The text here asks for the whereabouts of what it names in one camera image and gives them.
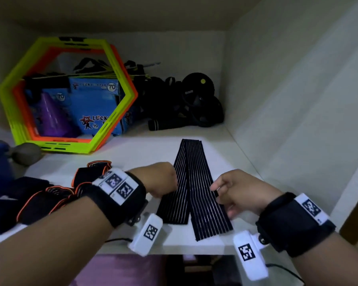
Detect person's left hand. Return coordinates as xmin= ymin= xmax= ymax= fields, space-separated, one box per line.
xmin=128 ymin=162 xmax=178 ymax=199

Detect person's right hand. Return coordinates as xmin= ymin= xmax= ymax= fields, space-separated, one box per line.
xmin=210 ymin=169 xmax=284 ymax=220

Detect black white-striped elastic band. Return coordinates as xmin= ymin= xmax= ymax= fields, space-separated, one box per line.
xmin=156 ymin=139 xmax=234 ymax=242

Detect person's left forearm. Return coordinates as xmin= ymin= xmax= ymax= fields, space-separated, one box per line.
xmin=0 ymin=196 xmax=114 ymax=286

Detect person's right forearm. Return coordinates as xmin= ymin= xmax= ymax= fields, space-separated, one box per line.
xmin=292 ymin=232 xmax=358 ymax=286

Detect black ab roller wheel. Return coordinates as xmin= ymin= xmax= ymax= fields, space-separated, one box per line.
xmin=181 ymin=72 xmax=215 ymax=108
xmin=194 ymin=96 xmax=225 ymax=128

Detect black glove with orange trim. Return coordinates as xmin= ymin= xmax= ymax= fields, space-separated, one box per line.
xmin=71 ymin=160 xmax=113 ymax=188
xmin=16 ymin=185 xmax=78 ymax=226

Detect pink cloth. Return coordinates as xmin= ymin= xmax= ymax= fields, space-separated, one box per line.
xmin=69 ymin=254 xmax=168 ymax=286

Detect blue printed cardboard box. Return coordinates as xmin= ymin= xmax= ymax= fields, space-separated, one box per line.
xmin=25 ymin=77 xmax=130 ymax=137

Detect purple cone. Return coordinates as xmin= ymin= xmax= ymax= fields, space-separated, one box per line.
xmin=36 ymin=93 xmax=81 ymax=138

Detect dark navy cloth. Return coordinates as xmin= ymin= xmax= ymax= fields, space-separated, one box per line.
xmin=0 ymin=176 xmax=54 ymax=235

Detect black wrist strap with markers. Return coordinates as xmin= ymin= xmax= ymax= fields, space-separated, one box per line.
xmin=256 ymin=192 xmax=337 ymax=258
xmin=80 ymin=167 xmax=149 ymax=228

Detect black foam handle bar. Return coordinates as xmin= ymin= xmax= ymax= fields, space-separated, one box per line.
xmin=147 ymin=117 xmax=197 ymax=131

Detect bundle of black straps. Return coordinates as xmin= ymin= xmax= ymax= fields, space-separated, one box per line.
xmin=124 ymin=60 xmax=185 ymax=121

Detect black straps with yellow rods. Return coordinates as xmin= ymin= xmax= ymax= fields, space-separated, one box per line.
xmin=24 ymin=57 xmax=161 ymax=82

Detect orange hexagon ring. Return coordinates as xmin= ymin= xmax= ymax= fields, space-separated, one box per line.
xmin=13 ymin=44 xmax=138 ymax=152

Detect neon green hexagon ring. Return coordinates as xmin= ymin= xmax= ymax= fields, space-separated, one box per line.
xmin=0 ymin=36 xmax=135 ymax=154

